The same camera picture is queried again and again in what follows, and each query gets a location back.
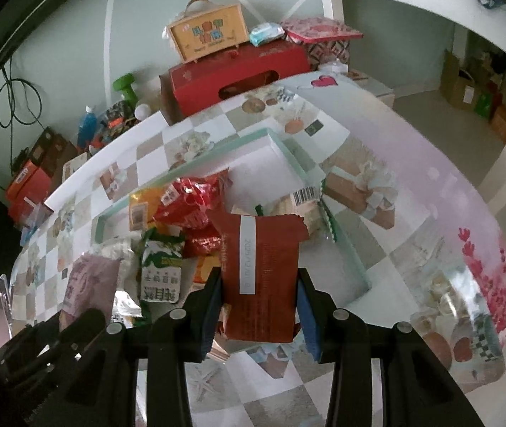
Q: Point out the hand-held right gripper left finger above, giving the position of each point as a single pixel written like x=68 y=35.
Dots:
x=210 y=311

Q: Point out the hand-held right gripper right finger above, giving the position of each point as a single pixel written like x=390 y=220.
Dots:
x=310 y=320

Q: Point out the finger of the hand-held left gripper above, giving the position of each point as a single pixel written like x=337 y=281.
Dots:
x=84 y=327

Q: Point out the dark red snack packet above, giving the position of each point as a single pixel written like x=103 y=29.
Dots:
x=275 y=302

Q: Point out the pink snack packet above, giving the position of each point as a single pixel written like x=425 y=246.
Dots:
x=93 y=284

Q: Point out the yellow snack packet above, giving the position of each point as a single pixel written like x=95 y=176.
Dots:
x=144 y=207

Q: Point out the teal-edged white shallow tray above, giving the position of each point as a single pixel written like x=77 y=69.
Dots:
x=248 y=160

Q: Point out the green and white snack packet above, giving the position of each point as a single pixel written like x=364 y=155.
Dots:
x=161 y=275

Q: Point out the clear acrylic chair back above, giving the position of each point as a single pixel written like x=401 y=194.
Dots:
x=5 y=298

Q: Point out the silver crinkled snack packet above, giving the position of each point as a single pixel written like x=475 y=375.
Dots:
x=117 y=249

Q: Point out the pale barcode snack packet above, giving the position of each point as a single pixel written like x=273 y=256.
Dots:
x=304 y=207

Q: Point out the patterned checkered tablecloth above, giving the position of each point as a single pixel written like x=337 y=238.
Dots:
x=413 y=240

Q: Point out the orange lidded box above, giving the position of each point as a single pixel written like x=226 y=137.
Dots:
x=26 y=182

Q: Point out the printed flat carton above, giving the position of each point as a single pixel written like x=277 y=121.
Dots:
x=74 y=165

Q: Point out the dark printed box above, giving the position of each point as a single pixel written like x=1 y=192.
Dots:
x=48 y=151

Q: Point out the blue bottle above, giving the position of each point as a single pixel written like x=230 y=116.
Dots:
x=87 y=126

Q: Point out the pile of colourful toys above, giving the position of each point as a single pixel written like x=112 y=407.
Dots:
x=115 y=118

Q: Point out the white ball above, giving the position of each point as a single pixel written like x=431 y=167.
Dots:
x=142 y=111

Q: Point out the green dumbbell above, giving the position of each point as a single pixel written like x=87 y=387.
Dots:
x=126 y=89

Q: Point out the large red box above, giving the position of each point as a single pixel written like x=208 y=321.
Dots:
x=235 y=71

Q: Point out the small brown cardboard box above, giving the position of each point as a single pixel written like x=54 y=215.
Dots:
x=504 y=122

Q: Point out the green carton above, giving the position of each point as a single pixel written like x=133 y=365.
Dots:
x=484 y=104

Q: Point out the light blue wipes pack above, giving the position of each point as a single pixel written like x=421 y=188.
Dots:
x=265 y=34

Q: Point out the pink patterned box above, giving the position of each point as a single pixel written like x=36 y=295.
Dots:
x=319 y=29

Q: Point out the black wall television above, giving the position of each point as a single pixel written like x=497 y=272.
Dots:
x=13 y=22

